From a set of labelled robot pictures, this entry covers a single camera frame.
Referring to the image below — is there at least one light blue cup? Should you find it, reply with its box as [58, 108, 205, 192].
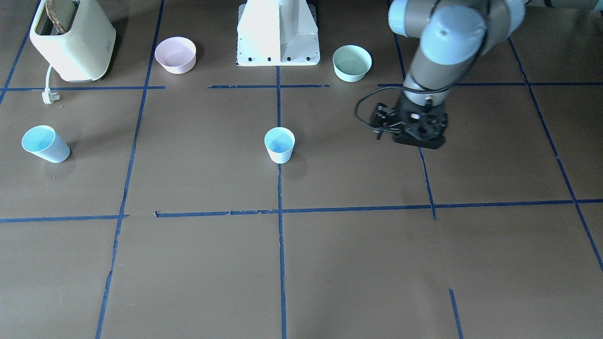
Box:
[263, 127, 295, 164]
[21, 125, 71, 163]

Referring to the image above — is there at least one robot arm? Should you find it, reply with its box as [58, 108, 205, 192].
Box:
[388, 0, 525, 106]

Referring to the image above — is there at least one green bowl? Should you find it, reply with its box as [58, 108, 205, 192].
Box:
[332, 45, 373, 83]

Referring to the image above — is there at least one pink bowl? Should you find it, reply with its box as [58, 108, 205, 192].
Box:
[154, 36, 197, 74]

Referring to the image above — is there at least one cream toaster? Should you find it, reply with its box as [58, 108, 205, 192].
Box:
[29, 0, 116, 83]

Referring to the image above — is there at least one toast slice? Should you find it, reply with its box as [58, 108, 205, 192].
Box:
[45, 0, 77, 34]

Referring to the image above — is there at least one black camera cable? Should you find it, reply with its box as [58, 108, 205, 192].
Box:
[354, 85, 410, 130]

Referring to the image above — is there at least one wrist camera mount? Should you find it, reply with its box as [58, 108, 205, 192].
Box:
[369, 97, 448, 150]

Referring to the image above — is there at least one white camera mast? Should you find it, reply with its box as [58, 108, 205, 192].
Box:
[236, 0, 321, 67]

